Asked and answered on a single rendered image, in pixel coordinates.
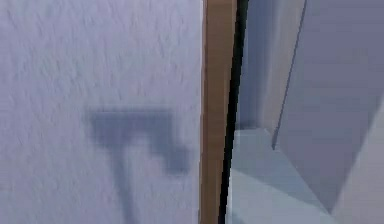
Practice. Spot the brown wooden door frame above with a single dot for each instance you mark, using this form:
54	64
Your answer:
216	110

